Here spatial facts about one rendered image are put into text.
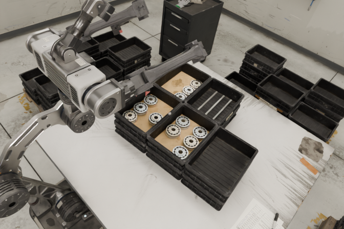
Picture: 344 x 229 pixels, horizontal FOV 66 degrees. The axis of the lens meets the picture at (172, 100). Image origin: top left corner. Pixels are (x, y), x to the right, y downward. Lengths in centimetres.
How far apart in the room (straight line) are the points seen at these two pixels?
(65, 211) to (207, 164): 101
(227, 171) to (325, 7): 334
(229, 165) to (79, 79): 108
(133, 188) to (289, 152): 117
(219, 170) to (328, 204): 153
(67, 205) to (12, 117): 147
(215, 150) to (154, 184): 45
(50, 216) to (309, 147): 198
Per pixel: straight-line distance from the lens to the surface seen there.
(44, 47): 133
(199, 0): 345
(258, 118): 229
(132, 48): 312
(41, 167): 275
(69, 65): 120
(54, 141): 199
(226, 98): 215
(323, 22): 462
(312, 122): 303
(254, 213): 181
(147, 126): 183
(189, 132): 184
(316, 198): 299
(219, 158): 177
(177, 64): 126
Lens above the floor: 225
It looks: 45 degrees down
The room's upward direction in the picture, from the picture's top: 9 degrees clockwise
